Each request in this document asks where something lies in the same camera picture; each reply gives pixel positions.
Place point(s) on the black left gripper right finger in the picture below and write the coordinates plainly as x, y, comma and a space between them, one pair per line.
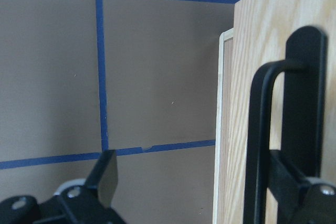
300, 198

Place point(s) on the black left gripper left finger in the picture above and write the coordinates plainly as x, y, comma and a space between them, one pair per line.
78, 201

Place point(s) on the wooden drawer front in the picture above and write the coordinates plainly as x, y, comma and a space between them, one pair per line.
279, 114

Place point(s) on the black drawer handle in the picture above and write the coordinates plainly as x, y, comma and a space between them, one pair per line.
304, 70

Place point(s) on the wooden drawer cabinet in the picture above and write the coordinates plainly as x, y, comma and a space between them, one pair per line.
225, 50

